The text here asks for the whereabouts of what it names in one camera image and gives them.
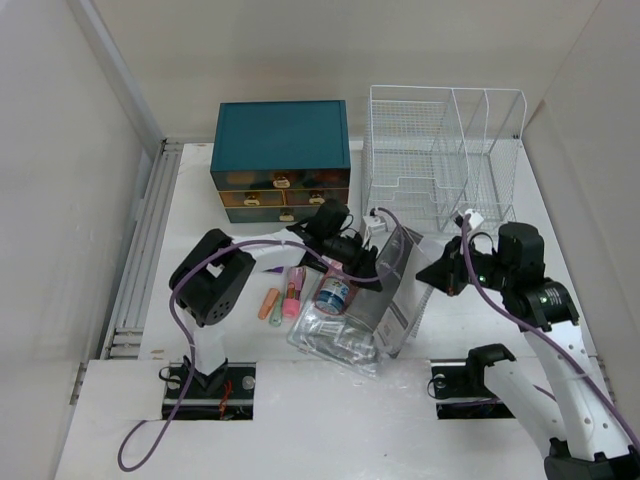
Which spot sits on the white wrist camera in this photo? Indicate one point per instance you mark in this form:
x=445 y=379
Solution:
x=372 y=225
x=470 y=217

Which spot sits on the white wire file rack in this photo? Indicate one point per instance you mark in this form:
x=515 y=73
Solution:
x=431 y=152

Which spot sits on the black purple marker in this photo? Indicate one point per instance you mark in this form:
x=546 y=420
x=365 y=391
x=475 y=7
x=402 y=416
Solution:
x=276 y=270

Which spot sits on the orange highlighter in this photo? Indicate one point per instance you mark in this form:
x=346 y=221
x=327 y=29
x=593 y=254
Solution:
x=268 y=303

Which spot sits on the teal drawer organizer box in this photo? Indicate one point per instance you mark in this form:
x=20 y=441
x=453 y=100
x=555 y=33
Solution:
x=280 y=161

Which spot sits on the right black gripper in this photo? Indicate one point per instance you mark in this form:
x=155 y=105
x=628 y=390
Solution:
x=446 y=273

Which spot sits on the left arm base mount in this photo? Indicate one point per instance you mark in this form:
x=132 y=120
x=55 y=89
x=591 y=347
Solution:
x=231 y=400

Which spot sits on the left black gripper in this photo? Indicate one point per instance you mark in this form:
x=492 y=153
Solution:
x=362 y=261

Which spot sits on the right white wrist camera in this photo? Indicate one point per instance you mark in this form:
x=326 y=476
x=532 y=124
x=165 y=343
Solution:
x=470 y=217

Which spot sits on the pink glue stick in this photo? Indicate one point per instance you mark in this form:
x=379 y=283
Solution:
x=292 y=293

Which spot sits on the aluminium frame rail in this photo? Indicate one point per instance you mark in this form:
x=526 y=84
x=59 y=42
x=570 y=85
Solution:
x=122 y=330

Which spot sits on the clear mesh zip pouch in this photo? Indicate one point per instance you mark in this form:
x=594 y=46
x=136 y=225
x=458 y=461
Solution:
x=335 y=338

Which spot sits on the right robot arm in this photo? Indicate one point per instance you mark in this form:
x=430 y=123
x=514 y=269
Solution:
x=578 y=431

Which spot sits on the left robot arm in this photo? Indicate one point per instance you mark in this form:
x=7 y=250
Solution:
x=207 y=284

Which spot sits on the blue cleaning gel jar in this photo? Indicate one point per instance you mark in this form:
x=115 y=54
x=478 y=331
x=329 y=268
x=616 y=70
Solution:
x=332 y=295

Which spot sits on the green highlighter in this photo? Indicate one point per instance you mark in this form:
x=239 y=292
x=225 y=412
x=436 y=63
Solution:
x=276 y=317

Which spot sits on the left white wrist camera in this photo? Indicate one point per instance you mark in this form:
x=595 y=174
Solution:
x=372 y=225

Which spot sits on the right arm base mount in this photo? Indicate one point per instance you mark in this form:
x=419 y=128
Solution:
x=459 y=397

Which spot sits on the grey setup guide booklet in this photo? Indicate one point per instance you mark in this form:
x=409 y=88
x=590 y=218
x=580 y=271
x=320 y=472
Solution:
x=393 y=315

